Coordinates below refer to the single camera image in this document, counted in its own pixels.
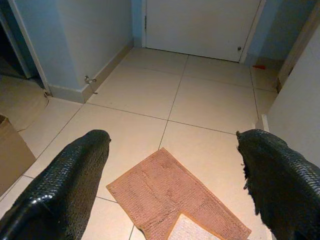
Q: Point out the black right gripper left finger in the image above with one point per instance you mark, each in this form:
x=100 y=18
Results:
x=62 y=190

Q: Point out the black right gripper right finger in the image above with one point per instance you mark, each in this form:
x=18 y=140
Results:
x=282 y=180

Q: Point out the brown cardboard box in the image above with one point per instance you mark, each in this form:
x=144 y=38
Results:
x=11 y=155

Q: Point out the pink bath mat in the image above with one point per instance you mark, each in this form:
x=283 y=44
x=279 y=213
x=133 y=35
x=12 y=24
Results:
x=165 y=192

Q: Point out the silver door stopper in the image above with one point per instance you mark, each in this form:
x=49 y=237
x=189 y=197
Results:
x=88 y=80

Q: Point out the small orange floor object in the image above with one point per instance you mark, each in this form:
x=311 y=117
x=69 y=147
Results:
x=259 y=67

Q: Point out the white door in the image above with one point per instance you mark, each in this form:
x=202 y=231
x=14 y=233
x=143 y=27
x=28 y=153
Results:
x=200 y=25

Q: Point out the silver door hinge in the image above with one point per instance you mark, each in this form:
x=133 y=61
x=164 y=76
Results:
x=145 y=22

